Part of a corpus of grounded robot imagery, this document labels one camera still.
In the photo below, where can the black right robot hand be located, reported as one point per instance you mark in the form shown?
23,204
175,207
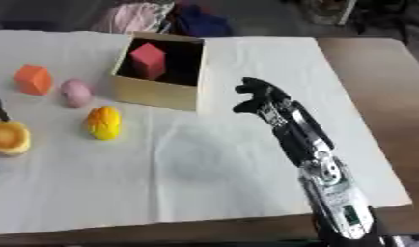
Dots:
280,119

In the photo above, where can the yellow toy fruit half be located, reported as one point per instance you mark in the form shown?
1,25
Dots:
9,138

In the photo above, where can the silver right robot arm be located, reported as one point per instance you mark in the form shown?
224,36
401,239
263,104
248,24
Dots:
337,196

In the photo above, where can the tan cardboard box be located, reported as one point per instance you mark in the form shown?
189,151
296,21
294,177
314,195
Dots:
156,72

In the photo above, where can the orange block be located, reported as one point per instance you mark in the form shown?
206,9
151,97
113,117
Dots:
34,79

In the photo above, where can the pink toy egg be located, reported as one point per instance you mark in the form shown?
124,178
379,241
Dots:
76,93

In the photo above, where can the yellow toy corn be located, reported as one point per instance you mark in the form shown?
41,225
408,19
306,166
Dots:
104,123

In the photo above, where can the blue bag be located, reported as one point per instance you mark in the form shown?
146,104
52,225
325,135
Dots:
201,22

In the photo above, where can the black chair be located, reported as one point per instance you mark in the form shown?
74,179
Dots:
382,16

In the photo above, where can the red block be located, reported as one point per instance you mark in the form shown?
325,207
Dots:
148,61

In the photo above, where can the pink bag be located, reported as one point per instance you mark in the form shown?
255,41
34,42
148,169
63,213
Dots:
131,16

